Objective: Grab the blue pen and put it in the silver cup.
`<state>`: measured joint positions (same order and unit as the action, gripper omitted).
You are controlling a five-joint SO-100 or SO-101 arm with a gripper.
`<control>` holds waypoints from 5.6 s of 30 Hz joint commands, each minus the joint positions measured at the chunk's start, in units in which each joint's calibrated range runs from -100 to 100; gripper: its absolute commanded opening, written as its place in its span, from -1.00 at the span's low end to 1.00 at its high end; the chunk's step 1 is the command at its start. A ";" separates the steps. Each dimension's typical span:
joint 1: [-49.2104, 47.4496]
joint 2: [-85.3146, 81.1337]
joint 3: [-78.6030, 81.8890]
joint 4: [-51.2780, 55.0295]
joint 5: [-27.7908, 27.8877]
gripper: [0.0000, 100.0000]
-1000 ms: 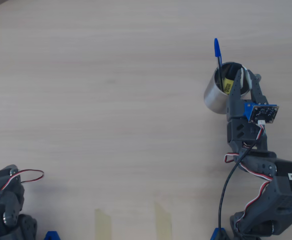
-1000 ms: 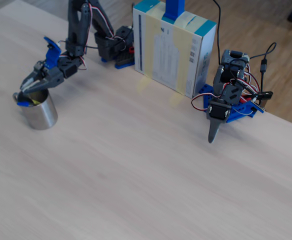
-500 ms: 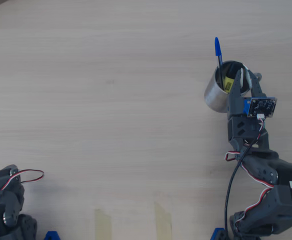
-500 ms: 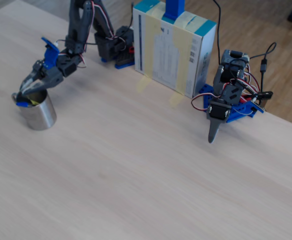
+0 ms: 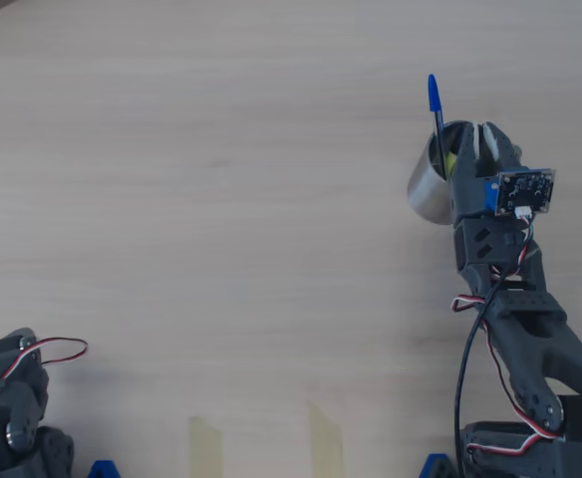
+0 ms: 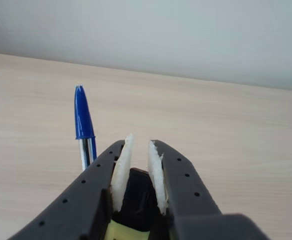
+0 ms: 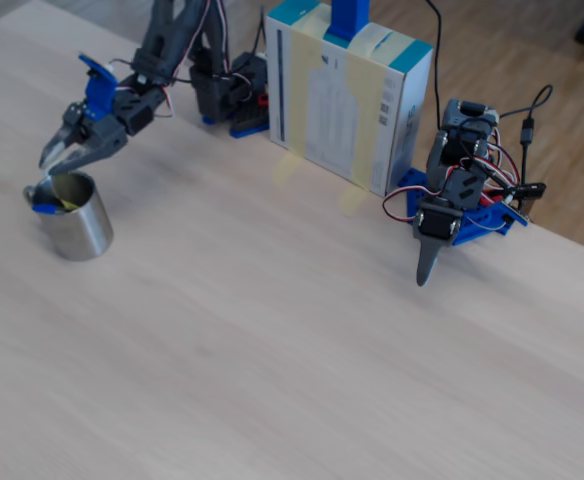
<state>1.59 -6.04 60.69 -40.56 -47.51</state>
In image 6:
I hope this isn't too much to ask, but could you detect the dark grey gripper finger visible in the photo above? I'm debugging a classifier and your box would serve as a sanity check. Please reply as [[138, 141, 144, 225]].
[[8, 132, 135, 240], [147, 139, 224, 240]]

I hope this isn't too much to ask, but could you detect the blue capped ballpoint pen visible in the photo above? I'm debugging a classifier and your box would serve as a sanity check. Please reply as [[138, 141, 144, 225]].
[[74, 84, 98, 172]]

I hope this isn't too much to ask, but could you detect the yellow paper inside cup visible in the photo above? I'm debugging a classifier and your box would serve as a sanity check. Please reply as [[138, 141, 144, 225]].
[[105, 217, 152, 240]]

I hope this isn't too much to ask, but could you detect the black object inside cup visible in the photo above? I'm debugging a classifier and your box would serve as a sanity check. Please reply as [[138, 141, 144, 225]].
[[113, 167, 162, 232]]

